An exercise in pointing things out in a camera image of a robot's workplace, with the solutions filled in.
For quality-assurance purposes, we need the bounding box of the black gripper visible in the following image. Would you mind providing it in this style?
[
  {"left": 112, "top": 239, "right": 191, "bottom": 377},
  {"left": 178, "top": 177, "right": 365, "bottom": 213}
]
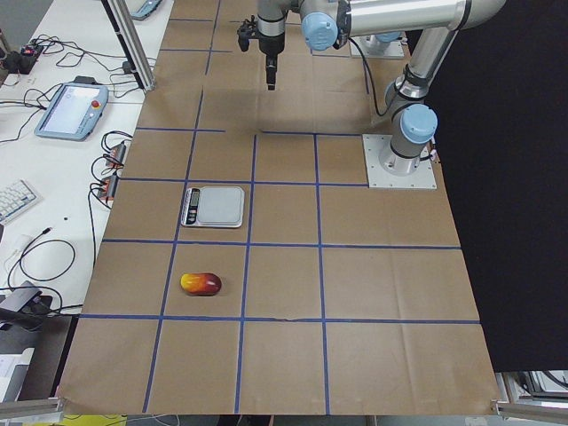
[{"left": 258, "top": 34, "right": 284, "bottom": 91}]

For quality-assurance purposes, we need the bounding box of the red yellow mango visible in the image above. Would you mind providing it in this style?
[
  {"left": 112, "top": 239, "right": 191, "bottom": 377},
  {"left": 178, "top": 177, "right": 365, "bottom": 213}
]
[{"left": 180, "top": 272, "right": 222, "bottom": 296}]

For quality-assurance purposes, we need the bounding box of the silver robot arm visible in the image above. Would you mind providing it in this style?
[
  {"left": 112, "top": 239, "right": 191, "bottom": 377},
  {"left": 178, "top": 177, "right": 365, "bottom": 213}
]
[{"left": 237, "top": 0, "right": 504, "bottom": 177}]

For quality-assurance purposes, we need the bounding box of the blue teach pendant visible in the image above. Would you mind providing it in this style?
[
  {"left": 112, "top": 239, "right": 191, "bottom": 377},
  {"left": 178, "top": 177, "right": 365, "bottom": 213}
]
[
  {"left": 127, "top": 0, "right": 162, "bottom": 21},
  {"left": 34, "top": 83, "right": 108, "bottom": 141}
]

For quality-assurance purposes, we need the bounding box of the silver digital kitchen scale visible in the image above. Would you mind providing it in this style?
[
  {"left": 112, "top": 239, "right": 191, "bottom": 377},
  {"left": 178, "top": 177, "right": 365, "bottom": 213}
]
[{"left": 180, "top": 186, "right": 245, "bottom": 228}]

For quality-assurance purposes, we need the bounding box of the orange black connector module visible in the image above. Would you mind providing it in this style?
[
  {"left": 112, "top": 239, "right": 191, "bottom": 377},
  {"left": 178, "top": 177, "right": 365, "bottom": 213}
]
[{"left": 104, "top": 142, "right": 127, "bottom": 170}]

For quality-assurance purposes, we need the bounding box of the black electronics box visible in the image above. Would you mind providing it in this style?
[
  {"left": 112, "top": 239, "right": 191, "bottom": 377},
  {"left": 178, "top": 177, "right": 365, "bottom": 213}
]
[{"left": 1, "top": 43, "right": 43, "bottom": 75}]

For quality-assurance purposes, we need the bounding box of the white keyboard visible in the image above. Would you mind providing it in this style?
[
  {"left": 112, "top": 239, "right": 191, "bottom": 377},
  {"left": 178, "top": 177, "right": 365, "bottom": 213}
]
[{"left": 0, "top": 179, "right": 42, "bottom": 225}]

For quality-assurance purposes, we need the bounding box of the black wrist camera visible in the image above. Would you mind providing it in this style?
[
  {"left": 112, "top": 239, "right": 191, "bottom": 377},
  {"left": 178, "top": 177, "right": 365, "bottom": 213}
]
[{"left": 237, "top": 15, "right": 257, "bottom": 52}]

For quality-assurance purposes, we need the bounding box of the aluminium frame post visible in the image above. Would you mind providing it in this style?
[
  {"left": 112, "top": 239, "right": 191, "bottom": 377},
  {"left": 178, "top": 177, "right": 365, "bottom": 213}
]
[{"left": 101, "top": 0, "right": 155, "bottom": 92}]

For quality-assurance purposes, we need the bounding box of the black looped cable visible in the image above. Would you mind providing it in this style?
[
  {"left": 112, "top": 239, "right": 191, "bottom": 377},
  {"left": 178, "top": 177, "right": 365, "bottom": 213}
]
[{"left": 7, "top": 226, "right": 76, "bottom": 289}]

